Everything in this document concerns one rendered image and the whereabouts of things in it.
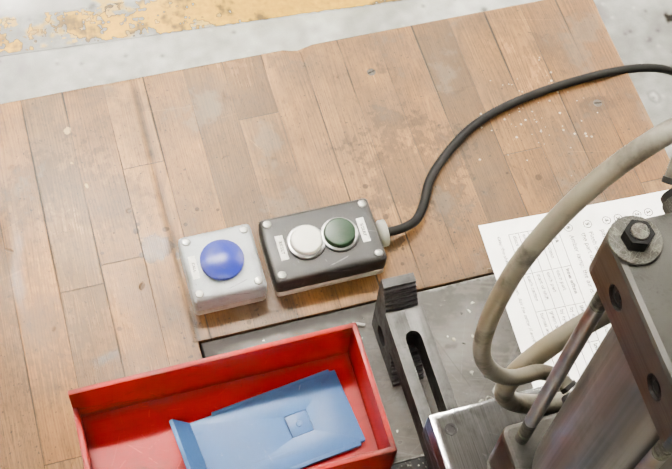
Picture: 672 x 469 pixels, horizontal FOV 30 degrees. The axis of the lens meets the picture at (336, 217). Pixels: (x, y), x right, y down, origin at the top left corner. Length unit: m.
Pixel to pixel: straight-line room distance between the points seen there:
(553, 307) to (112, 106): 0.47
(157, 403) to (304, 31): 1.44
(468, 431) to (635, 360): 0.36
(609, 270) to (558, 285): 0.68
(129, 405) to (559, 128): 0.51
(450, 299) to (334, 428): 0.17
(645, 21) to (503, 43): 1.28
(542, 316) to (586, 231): 0.10
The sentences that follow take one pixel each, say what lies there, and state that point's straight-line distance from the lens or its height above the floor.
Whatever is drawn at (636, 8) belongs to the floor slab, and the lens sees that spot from 2.62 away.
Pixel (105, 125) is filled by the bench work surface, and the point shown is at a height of 0.90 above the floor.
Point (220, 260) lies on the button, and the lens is 1.13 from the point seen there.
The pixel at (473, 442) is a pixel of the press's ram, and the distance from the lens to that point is 0.86.
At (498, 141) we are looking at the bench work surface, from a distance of 1.27.
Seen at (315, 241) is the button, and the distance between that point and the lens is 1.14.
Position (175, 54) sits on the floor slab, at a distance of 2.43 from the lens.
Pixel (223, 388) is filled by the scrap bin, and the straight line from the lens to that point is 1.12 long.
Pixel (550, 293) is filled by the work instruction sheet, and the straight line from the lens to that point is 1.19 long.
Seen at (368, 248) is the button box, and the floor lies 0.93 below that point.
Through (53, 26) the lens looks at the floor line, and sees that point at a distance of 2.49.
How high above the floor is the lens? 1.94
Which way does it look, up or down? 60 degrees down
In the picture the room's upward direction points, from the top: 7 degrees clockwise
